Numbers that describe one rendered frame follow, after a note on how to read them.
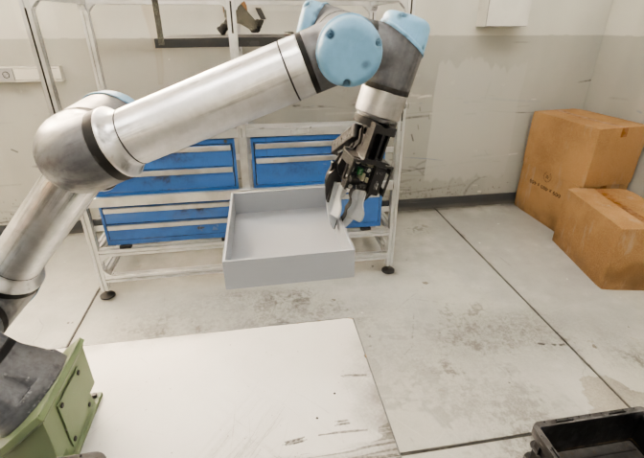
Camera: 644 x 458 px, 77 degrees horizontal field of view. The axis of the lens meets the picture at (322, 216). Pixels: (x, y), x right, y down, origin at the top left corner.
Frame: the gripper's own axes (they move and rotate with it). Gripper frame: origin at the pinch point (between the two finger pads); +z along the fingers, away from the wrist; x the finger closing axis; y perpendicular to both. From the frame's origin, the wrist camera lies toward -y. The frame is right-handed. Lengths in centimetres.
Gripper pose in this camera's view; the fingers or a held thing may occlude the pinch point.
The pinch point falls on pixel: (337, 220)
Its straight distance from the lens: 75.3
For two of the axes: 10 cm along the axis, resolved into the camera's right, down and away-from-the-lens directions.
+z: -2.7, 8.9, 3.6
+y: 2.1, 4.3, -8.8
